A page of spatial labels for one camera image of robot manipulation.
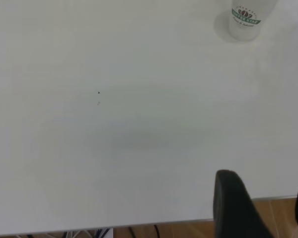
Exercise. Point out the white paper coffee cup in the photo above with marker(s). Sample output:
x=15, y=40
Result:
x=245, y=29

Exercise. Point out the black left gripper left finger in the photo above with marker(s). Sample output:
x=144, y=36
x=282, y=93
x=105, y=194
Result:
x=233, y=210

